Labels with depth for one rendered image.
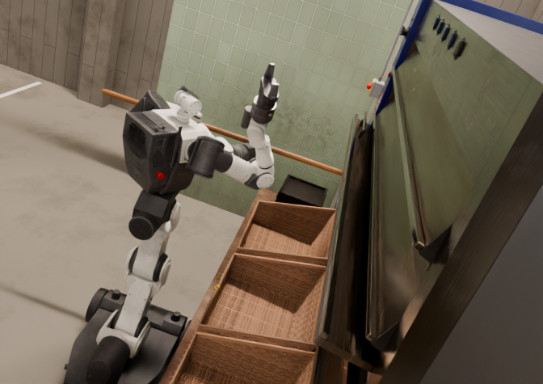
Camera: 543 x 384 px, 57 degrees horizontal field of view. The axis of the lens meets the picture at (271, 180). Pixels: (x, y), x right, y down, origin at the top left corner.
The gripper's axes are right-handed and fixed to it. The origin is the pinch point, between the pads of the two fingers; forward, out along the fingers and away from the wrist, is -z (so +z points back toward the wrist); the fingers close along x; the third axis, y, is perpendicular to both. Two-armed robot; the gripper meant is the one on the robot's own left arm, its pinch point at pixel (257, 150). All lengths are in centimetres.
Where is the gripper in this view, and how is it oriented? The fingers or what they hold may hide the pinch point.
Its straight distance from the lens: 252.5
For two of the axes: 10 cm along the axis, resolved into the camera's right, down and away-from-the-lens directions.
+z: -6.9, 1.4, -7.1
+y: 6.7, 5.0, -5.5
